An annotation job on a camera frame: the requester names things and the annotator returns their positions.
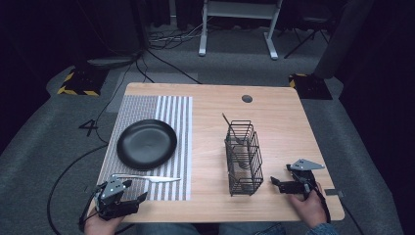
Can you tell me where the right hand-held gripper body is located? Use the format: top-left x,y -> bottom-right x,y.
282,158 -> 326,201

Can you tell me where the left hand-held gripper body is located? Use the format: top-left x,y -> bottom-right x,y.
95,177 -> 140,221

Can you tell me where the person's left hand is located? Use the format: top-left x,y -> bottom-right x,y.
83,211 -> 125,235

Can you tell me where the person's right hand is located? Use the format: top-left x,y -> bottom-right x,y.
288,181 -> 329,229

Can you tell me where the silver table knife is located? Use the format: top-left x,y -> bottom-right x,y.
112,173 -> 182,184

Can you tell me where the grey tape strip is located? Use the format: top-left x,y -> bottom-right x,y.
324,188 -> 346,199

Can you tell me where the black round plate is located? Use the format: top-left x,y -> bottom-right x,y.
115,118 -> 178,171

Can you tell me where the person's right denim sleeve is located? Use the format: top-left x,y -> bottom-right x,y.
305,222 -> 340,235

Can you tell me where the grey white striped placemat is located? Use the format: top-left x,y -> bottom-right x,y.
96,94 -> 194,202

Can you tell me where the black tripod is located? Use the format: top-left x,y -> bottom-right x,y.
283,16 -> 331,60

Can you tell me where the grey curtain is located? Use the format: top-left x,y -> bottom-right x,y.
313,0 -> 376,80

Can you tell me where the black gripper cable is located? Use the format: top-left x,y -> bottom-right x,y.
312,182 -> 333,225
77,185 -> 100,233

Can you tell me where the black wire cutlery basket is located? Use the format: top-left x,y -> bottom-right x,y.
223,119 -> 265,198

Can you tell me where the long black floor cable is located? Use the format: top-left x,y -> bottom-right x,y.
46,143 -> 110,235

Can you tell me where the dark-handled utensil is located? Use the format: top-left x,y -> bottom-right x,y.
221,113 -> 251,170

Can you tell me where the thin black floor cable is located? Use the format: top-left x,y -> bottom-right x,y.
93,63 -> 133,145

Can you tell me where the black yellow striped base plate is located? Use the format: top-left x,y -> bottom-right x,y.
288,72 -> 334,101
56,66 -> 110,98

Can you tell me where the bundle of floor cables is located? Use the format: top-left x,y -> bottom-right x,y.
148,18 -> 209,51

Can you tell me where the white metal desk frame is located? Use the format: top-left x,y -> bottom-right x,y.
198,0 -> 285,61

